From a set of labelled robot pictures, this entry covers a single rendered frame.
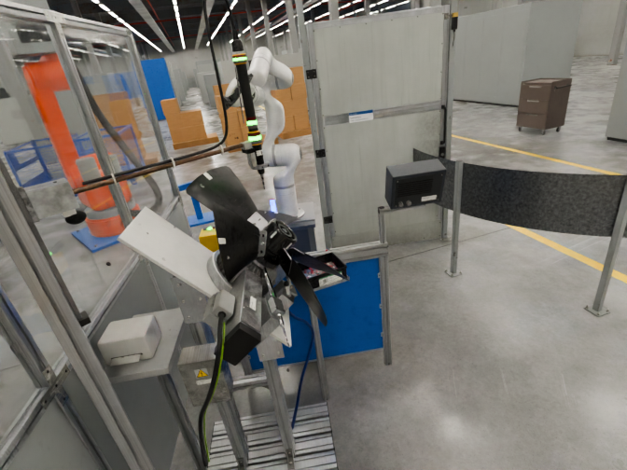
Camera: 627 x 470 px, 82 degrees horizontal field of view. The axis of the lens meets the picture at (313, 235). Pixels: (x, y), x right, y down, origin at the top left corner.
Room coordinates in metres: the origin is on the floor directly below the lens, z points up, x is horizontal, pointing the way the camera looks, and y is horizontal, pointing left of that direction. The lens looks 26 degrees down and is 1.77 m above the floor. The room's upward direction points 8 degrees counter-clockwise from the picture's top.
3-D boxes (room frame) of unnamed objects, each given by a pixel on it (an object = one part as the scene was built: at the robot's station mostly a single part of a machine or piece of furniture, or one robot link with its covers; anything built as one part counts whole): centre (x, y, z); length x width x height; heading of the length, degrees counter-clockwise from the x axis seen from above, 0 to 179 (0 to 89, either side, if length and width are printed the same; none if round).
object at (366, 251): (1.66, 0.07, 0.82); 0.90 x 0.04 x 0.08; 93
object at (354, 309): (1.66, 0.07, 0.45); 0.82 x 0.02 x 0.66; 93
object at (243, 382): (1.15, 0.37, 0.56); 0.19 x 0.04 x 0.04; 93
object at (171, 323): (1.15, 0.70, 0.85); 0.36 x 0.24 x 0.03; 3
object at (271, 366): (1.15, 0.25, 0.46); 0.09 x 0.05 x 0.91; 3
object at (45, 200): (0.91, 0.65, 1.53); 0.10 x 0.07 x 0.09; 128
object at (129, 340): (1.07, 0.73, 0.92); 0.17 x 0.16 x 0.11; 93
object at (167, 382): (1.15, 0.70, 0.42); 0.04 x 0.04 x 0.83; 3
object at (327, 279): (1.50, -0.01, 0.85); 0.22 x 0.17 x 0.07; 109
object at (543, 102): (6.69, -4.45, 0.45); 0.68 x 0.47 x 0.90; 17
